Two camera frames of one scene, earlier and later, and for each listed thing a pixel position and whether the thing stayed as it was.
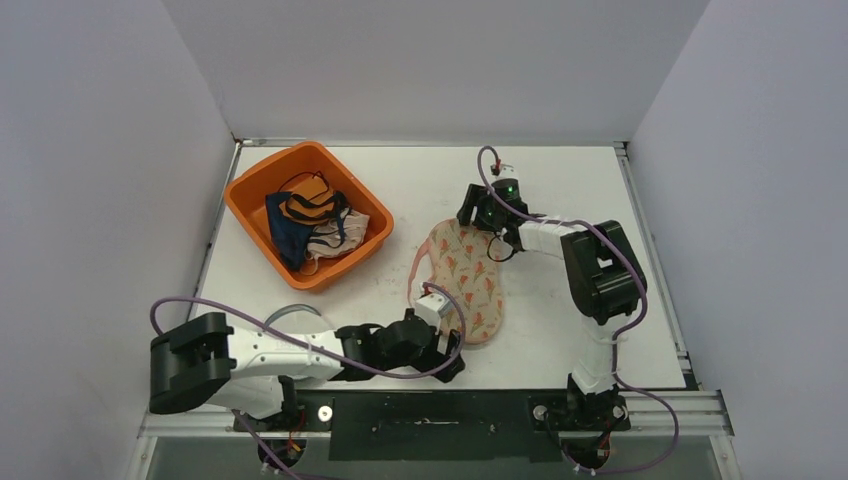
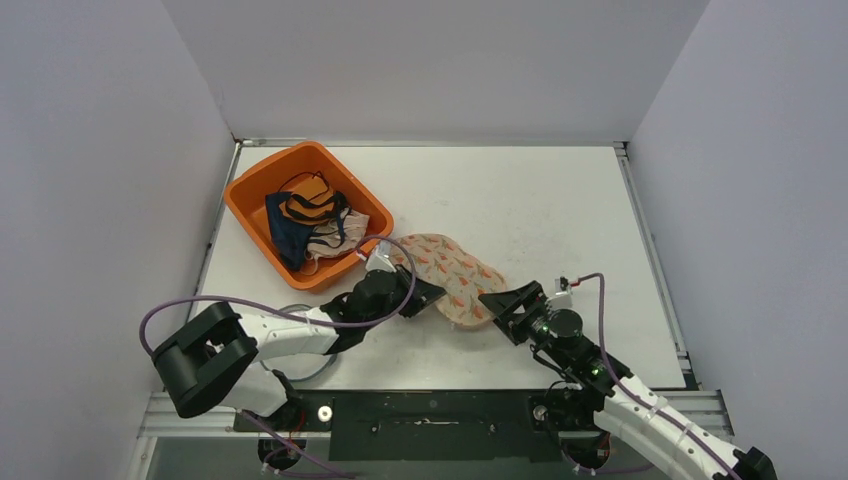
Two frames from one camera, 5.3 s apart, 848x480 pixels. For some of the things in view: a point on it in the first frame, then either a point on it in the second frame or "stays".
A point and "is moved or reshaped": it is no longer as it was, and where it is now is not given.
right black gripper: [469, 207] to [530, 313]
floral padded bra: [465, 271] is moved or reshaped
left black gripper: [433, 354] to [424, 295]
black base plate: [442, 426] stays
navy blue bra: [291, 237] stays
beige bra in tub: [344, 232] stays
